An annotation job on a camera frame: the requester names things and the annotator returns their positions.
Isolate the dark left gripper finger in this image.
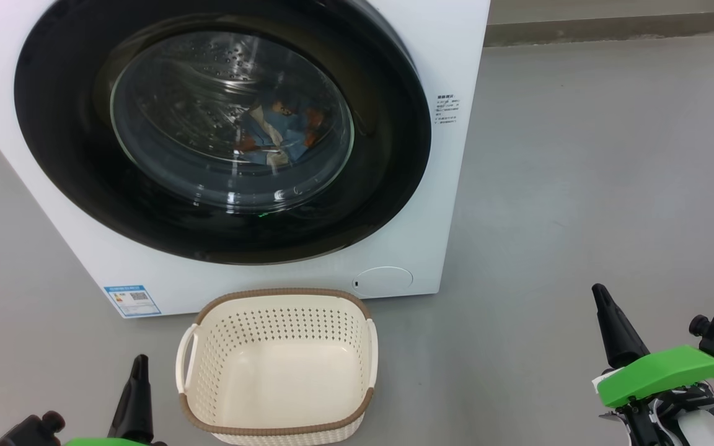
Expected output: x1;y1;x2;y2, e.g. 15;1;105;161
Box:
131;356;154;444
107;354;143;442

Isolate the blue energy label sticker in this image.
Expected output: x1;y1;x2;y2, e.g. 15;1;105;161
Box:
104;284;162;318

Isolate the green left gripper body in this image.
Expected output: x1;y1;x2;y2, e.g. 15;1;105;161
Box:
66;437;150;446

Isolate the small printed text label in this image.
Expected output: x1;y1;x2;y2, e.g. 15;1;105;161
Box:
435;94;461;125

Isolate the round white filter cover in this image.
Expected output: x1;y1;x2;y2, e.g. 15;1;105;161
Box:
353;266;414;297

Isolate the cream perforated laundry basket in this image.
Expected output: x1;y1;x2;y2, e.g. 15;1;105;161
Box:
175;287;379;445

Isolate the black round glass door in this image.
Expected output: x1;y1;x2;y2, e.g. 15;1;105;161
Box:
14;0;432;265

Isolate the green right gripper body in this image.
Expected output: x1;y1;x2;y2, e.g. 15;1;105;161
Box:
597;345;714;446

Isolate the blue cartoon print clothing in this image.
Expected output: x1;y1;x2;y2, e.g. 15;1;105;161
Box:
235;99;327;167

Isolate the perforated steel drum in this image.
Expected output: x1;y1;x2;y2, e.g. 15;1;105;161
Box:
110;31;355;214

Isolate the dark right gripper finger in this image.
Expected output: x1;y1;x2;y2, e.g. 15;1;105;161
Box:
591;284;627;370
597;284;650;366

